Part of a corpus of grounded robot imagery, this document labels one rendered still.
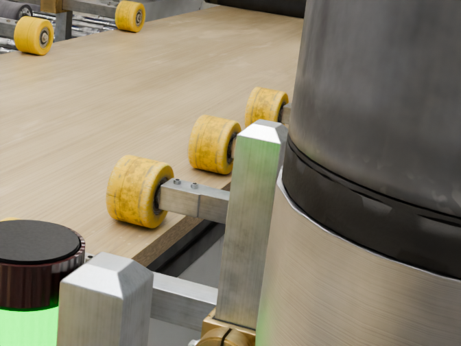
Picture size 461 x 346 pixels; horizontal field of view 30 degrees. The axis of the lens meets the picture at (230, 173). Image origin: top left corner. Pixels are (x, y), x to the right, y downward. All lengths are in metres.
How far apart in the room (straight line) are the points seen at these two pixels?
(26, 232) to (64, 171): 0.76
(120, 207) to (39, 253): 0.58
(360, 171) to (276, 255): 0.04
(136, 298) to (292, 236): 0.26
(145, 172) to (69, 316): 0.58
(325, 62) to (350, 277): 0.04
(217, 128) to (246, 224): 0.58
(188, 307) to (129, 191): 0.28
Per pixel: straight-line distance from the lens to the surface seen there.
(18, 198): 1.11
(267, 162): 0.63
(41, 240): 0.45
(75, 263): 0.44
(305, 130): 0.17
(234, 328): 0.68
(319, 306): 0.17
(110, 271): 0.42
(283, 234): 0.18
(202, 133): 1.23
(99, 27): 3.01
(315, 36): 0.17
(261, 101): 1.46
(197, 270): 1.22
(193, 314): 0.75
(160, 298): 0.76
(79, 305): 0.43
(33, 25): 1.95
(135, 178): 1.00
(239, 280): 0.67
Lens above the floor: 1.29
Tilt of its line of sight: 18 degrees down
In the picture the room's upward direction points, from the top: 7 degrees clockwise
